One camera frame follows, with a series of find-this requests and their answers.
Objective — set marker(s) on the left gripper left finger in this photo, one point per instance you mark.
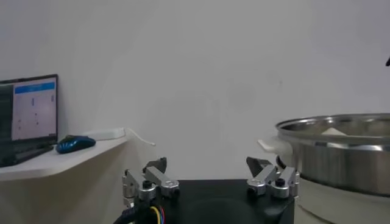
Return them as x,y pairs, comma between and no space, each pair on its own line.
146,182

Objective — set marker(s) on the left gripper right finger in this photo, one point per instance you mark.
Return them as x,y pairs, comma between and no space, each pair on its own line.
265,179

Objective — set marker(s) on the stainless steel steamer basket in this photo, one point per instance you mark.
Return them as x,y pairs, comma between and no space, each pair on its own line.
341,164

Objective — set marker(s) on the white flat adapter box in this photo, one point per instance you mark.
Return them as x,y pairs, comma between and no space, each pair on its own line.
106,134

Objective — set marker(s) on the white electric pot base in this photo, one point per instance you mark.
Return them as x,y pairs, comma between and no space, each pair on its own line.
335,204

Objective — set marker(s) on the blue computer mouse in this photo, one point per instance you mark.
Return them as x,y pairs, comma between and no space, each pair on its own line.
75,144

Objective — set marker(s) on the white side table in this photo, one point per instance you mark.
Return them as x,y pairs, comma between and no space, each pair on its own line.
61,161

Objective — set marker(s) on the black laptop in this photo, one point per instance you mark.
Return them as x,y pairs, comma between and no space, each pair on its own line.
33,112

